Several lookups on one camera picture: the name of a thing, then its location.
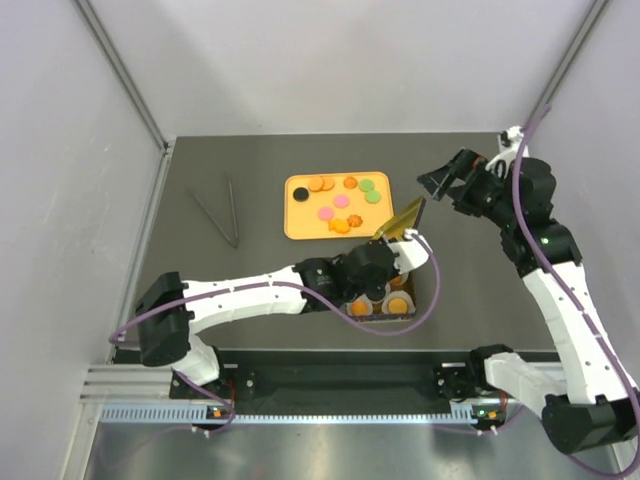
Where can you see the top right paper cup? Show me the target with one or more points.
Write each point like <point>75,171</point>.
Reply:
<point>406,276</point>

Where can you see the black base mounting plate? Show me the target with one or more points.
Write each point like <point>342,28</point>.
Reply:
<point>313,382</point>

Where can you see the bottom right paper cup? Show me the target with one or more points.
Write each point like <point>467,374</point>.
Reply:
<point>402,294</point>

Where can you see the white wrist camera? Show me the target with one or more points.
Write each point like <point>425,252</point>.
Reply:
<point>411,252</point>
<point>509,141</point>

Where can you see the orange swirl cookie upper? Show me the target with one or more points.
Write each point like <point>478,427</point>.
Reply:
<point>350,182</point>

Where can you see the bottom left paper cup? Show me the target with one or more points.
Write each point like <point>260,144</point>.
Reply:
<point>362,299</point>

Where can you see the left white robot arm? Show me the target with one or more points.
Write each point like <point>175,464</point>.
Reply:
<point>174,311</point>

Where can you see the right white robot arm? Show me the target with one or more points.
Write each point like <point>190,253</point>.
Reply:
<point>593,406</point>

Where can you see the orange shell cookie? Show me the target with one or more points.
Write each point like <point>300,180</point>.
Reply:
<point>359,308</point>

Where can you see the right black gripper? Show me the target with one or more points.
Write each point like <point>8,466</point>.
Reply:
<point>465,166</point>

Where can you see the metal tongs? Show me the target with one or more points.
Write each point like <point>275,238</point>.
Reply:
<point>231,237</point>

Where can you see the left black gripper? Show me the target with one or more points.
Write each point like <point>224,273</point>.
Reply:
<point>390,272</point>

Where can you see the orange swirl cookie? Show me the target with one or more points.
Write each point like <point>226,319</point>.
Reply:
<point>350,182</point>
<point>354,221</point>

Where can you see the round dotted biscuit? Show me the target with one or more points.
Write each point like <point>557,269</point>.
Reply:
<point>398,305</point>

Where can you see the green cookie upper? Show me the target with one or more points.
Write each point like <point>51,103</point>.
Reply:
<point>366,185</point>

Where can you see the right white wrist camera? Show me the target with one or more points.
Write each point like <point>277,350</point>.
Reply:
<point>509,141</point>

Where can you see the round biscuit top left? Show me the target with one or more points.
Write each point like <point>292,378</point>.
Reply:
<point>315,183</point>

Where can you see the black sandwich cookie top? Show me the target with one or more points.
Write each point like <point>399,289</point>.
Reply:
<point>301,194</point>

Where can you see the gold tin lid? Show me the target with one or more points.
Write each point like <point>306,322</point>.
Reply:
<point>409,218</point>

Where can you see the orange swirl cookie lower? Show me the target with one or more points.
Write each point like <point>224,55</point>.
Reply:
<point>354,221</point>

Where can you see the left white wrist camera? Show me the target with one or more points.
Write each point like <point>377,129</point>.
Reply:
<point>411,252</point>

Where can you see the gold cookie tin box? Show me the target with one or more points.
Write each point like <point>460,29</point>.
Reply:
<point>378,317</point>

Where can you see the center paper cup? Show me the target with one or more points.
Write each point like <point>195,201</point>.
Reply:
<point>378,295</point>

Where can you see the green cookie lower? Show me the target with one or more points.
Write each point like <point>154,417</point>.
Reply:
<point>372,196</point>

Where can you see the pink cookie upper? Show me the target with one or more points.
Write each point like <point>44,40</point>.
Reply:
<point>341,201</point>

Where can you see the green cookie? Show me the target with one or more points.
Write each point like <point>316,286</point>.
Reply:
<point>372,196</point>
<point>366,185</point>

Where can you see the paper cup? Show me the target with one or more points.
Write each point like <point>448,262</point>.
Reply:
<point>402,294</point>
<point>362,299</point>
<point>378,295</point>
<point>406,276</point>

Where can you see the pink cookie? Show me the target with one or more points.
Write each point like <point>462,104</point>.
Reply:
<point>325,213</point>
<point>341,201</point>

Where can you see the pink cookie lower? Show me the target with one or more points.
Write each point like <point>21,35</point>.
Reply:
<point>325,213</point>

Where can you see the orange plastic tray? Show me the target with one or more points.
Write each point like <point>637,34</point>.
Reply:
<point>301,220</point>

